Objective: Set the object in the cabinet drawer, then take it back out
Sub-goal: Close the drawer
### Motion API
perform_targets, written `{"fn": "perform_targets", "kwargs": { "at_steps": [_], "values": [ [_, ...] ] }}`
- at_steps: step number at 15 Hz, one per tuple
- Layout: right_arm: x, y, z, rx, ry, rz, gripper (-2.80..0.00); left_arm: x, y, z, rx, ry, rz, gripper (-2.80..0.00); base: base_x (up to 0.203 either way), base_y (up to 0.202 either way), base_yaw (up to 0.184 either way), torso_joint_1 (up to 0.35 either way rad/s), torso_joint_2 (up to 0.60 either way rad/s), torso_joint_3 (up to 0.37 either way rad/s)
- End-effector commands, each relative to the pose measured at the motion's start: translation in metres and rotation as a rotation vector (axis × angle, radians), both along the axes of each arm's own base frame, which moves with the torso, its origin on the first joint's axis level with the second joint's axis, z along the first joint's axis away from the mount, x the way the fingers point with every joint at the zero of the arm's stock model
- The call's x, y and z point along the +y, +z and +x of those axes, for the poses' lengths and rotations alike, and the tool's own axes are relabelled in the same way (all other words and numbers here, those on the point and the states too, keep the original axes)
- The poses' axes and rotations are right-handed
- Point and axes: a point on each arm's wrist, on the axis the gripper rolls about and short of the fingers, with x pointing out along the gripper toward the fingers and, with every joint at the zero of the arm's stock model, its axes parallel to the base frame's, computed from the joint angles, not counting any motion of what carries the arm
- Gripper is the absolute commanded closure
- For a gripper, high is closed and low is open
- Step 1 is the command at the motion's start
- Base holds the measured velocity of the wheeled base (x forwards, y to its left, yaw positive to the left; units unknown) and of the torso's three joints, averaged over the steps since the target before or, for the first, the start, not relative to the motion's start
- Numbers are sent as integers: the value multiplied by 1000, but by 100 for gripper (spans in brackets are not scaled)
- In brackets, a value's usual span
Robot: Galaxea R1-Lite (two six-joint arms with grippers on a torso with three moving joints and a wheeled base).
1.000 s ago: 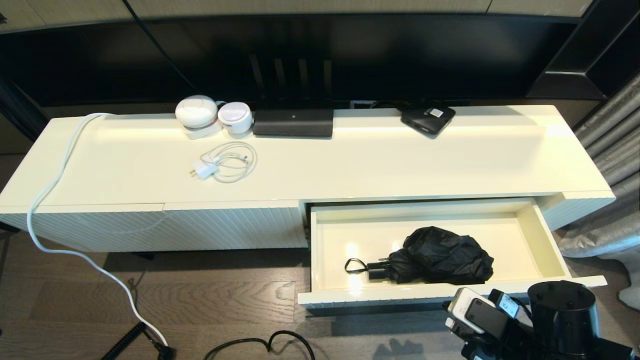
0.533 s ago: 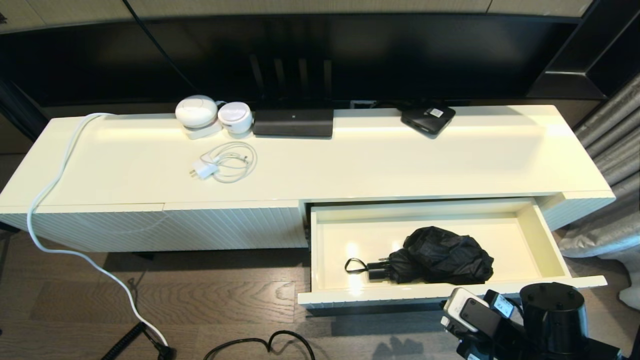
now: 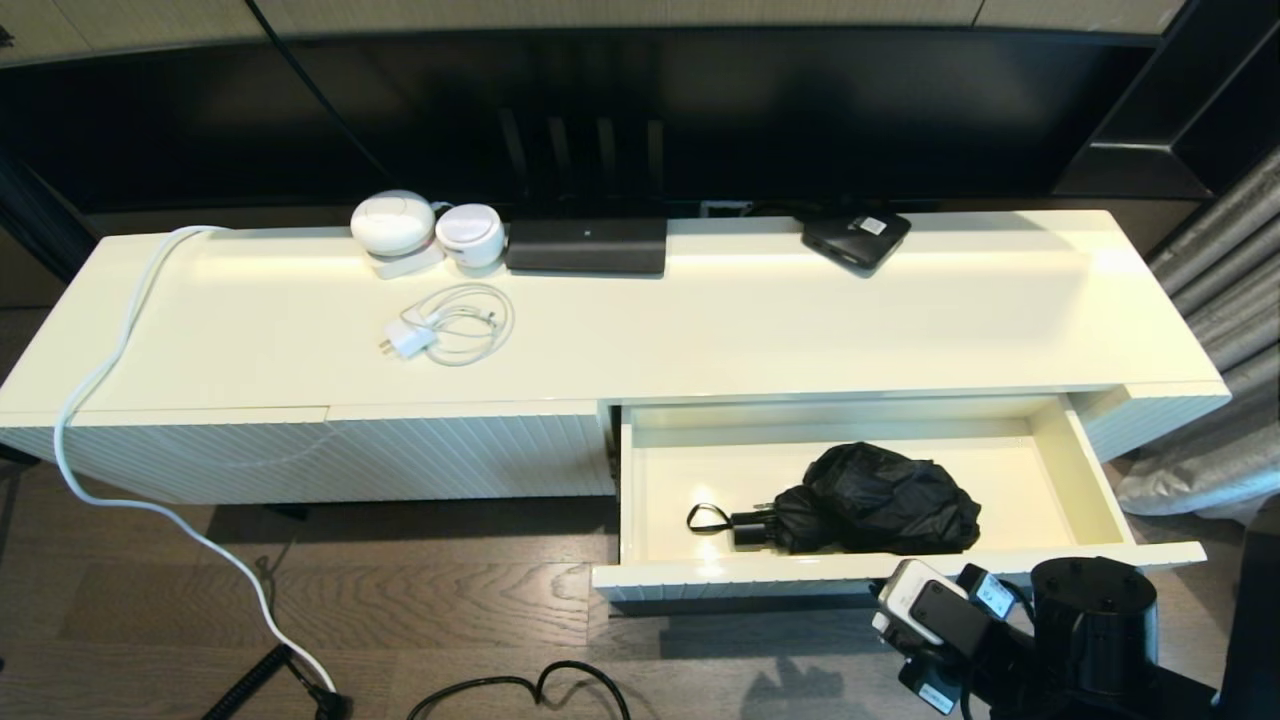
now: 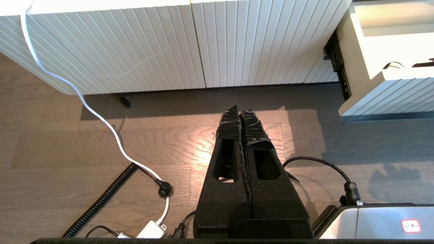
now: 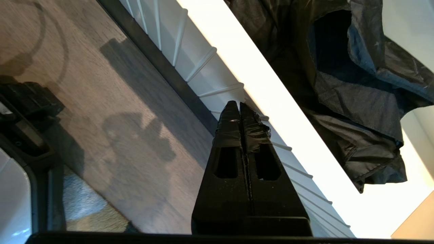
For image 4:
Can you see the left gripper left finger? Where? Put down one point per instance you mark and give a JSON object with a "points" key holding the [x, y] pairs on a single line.
{"points": [[220, 210]]}

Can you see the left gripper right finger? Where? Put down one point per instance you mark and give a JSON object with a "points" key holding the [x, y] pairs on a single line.
{"points": [[278, 210]]}

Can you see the white fluted drawer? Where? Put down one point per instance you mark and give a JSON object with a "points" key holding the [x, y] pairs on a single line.
{"points": [[390, 95]]}

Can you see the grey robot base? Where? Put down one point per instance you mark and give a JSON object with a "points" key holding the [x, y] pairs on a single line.
{"points": [[379, 222]]}

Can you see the dark rectangular block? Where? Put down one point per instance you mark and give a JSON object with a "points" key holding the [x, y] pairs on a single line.
{"points": [[124, 102]]}

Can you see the white tv cabinet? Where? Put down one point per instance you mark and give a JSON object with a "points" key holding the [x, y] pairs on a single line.
{"points": [[135, 44]]}

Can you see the black power plug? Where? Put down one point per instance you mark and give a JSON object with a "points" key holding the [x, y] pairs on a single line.
{"points": [[164, 189]]}

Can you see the white power adapter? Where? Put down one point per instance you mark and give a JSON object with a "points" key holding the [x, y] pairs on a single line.
{"points": [[151, 230]]}

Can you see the black drawer slide rail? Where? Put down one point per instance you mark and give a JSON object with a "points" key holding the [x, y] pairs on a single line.
{"points": [[340, 74]]}

